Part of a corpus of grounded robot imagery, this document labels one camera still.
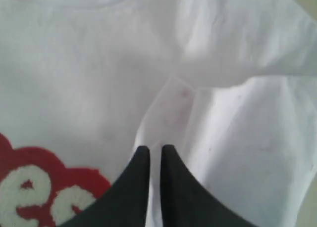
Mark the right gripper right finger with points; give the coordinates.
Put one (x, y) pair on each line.
(185, 202)

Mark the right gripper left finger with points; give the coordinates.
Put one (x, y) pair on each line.
(125, 203)

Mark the white t-shirt red print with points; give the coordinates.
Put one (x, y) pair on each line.
(231, 83)

